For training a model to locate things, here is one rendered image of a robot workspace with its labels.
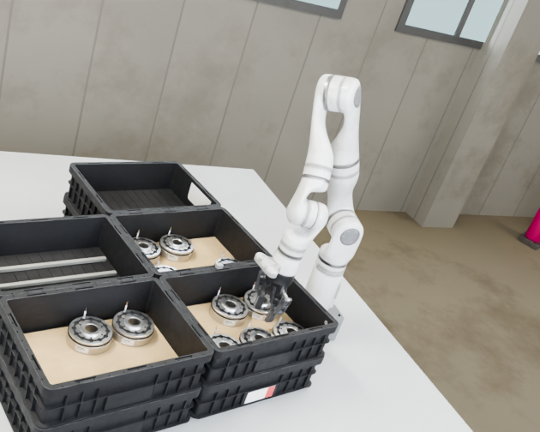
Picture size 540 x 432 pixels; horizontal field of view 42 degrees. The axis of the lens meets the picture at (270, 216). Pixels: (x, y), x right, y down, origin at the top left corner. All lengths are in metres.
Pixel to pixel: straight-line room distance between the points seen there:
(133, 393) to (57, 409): 0.17
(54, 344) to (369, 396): 0.90
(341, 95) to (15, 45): 2.10
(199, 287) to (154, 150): 2.13
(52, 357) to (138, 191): 0.88
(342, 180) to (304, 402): 0.61
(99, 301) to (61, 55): 2.03
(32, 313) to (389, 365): 1.09
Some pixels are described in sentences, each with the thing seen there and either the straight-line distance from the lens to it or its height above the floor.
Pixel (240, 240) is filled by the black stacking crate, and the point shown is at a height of 0.89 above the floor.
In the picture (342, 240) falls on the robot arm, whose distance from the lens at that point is 2.00.
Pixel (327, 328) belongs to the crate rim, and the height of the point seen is 0.93.
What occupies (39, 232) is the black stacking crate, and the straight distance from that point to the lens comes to 1.96.
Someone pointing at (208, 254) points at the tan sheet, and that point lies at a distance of 2.16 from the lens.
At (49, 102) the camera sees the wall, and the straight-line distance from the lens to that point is 3.68.
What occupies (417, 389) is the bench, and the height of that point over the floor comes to 0.70.
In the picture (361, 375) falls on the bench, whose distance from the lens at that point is 2.14.
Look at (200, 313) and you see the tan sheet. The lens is 1.90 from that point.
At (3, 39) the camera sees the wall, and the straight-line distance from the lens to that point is 3.53.
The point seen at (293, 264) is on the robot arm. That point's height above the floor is 1.05.
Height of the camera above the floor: 1.94
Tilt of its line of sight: 26 degrees down
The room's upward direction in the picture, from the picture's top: 19 degrees clockwise
